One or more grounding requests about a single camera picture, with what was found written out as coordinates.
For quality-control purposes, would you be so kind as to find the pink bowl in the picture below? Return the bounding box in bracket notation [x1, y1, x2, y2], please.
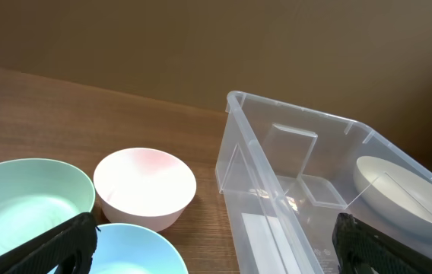
[93, 148, 197, 231]

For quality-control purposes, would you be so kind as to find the clear plastic storage container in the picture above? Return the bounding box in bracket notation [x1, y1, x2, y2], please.
[215, 91, 432, 273]

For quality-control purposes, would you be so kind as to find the white label in container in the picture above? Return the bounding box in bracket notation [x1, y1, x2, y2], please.
[242, 213, 301, 274]

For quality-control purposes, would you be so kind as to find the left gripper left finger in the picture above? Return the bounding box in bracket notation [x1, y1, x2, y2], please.
[0, 212, 99, 274]

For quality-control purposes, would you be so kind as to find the cream plate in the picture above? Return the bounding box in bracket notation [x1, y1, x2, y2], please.
[354, 156, 432, 239]

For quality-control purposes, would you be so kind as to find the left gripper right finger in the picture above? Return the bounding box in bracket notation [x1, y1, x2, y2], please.
[332, 213, 432, 274]

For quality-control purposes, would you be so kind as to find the light blue bowl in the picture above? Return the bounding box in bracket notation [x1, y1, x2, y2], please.
[47, 222, 189, 274]

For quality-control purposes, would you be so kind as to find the mint green bowl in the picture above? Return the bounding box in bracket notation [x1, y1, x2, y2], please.
[0, 158, 96, 256]

